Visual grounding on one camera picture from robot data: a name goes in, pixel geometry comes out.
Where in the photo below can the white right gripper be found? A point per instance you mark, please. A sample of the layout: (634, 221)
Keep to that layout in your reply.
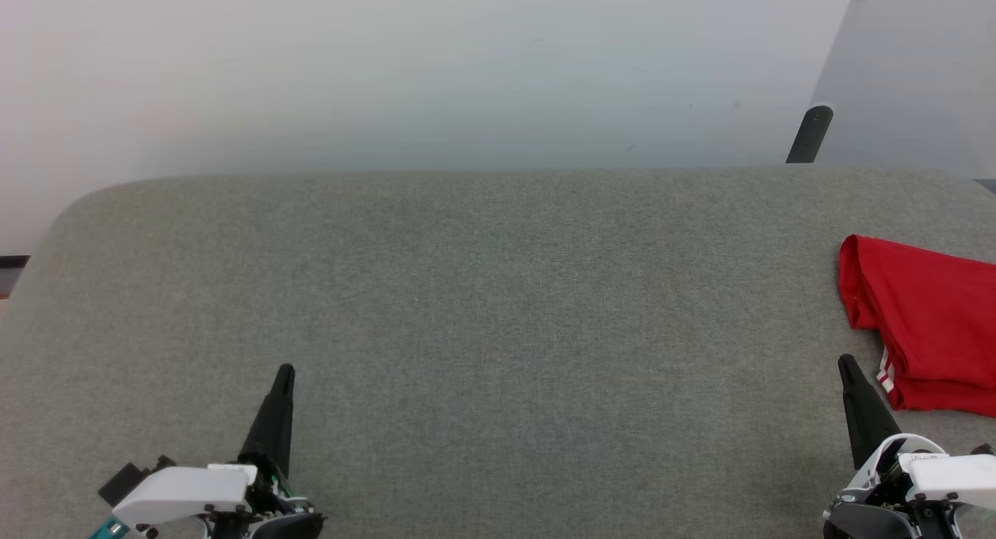
(953, 477)

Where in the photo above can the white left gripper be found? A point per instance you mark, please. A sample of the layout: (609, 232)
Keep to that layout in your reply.
(183, 492)

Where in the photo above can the red and white jersey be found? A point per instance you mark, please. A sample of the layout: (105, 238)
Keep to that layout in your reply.
(934, 313)

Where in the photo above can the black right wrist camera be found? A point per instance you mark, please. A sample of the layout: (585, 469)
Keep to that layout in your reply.
(985, 449)

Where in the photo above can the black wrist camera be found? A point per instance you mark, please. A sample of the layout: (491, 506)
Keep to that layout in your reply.
(985, 449)
(124, 478)

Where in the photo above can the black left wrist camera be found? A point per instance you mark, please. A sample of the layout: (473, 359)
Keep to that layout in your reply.
(124, 478)

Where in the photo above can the black post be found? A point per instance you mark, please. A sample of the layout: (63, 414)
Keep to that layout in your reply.
(809, 134)

